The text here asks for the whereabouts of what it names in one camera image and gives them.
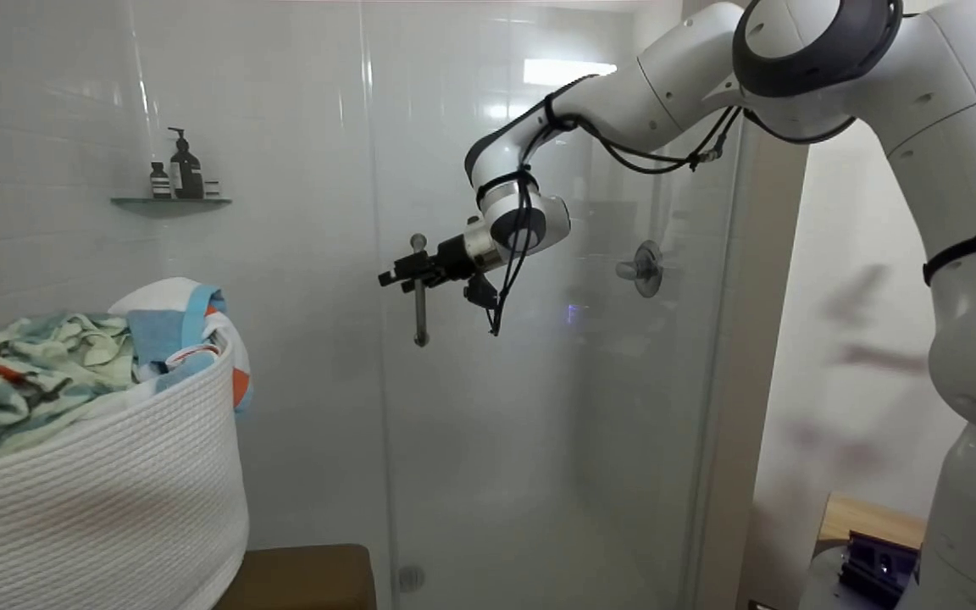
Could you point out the glass corner shower shelf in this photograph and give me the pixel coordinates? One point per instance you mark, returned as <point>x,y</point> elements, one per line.
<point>169,203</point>

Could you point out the purple black device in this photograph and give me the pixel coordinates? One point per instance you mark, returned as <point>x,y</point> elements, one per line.
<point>878,563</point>

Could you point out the light wooden robot platform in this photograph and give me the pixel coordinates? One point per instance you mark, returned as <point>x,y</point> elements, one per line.
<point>864,524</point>

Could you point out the green patterned cloth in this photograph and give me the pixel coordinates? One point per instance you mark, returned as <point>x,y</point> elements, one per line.
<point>34,374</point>

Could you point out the small dark bottle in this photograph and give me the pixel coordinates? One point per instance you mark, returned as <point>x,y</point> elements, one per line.
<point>162,183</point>

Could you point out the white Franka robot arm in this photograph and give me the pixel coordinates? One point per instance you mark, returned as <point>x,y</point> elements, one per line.
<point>962,111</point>

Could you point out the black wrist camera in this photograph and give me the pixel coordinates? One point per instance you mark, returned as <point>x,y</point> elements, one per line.
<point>482,293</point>

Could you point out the small jar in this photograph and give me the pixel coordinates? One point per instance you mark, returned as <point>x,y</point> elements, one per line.
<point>212,191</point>

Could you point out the white woven laundry basket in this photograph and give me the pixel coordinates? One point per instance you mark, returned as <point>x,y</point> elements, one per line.
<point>83,519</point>

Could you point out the frosted glass shower door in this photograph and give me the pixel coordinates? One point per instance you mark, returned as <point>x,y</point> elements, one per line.
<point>508,453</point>

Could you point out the dark pump bottle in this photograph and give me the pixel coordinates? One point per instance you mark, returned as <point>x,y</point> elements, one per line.
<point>185,174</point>

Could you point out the blue cloth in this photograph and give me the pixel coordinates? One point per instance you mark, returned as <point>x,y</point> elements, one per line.
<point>166,327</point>

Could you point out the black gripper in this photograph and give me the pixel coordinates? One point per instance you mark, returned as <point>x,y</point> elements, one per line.
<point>460,257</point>

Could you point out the white folded towel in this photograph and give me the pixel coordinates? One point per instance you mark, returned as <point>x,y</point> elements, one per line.
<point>154,296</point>

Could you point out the fixed glass shower panel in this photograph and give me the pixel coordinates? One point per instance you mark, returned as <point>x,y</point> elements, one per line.
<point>285,340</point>

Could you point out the white orange cloth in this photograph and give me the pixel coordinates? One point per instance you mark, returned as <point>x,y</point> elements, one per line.
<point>240,392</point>

